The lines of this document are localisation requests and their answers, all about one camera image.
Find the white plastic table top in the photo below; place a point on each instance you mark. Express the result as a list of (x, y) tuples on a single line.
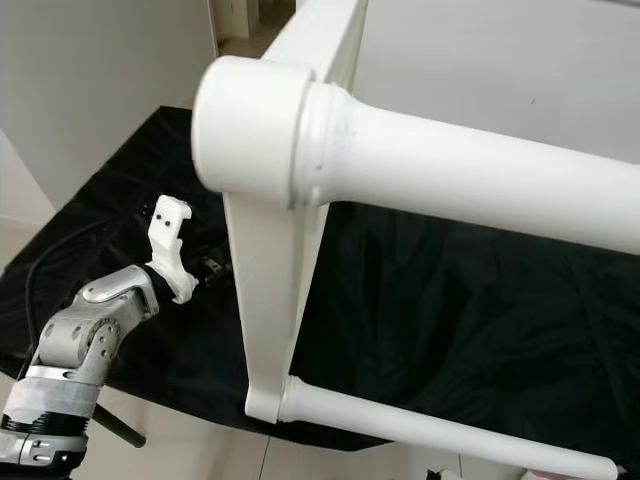
[(250, 120)]

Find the white plastic table leg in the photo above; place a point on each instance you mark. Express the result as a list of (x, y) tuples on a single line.
[(460, 165), (410, 425)]

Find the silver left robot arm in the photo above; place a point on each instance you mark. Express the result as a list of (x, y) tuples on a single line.
[(90, 330)]

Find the black metal table leg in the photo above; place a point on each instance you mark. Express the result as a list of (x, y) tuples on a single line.
[(122, 428)]

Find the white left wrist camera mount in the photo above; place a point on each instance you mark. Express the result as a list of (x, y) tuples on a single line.
[(168, 225)]

